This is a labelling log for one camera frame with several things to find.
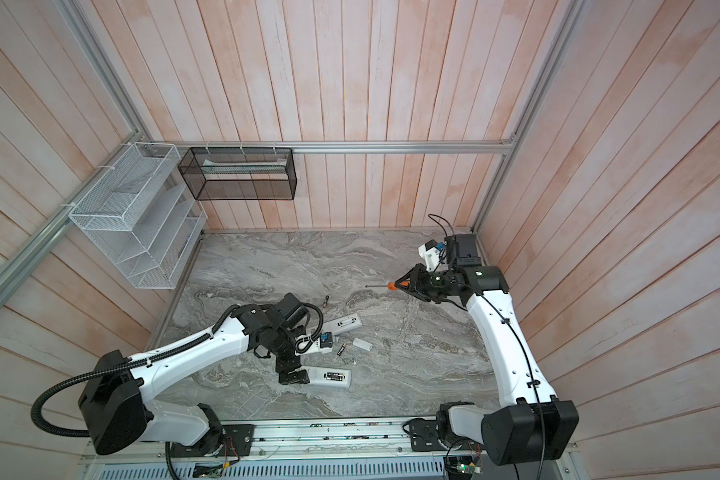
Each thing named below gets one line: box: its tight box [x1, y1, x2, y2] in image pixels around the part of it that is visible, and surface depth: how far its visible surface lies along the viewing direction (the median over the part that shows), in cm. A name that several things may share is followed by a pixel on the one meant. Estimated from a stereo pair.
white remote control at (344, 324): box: [322, 313, 363, 335], surface depth 95 cm
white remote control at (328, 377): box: [297, 366, 352, 389], surface depth 83 cm
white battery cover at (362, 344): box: [352, 337, 373, 351], surface depth 92 cm
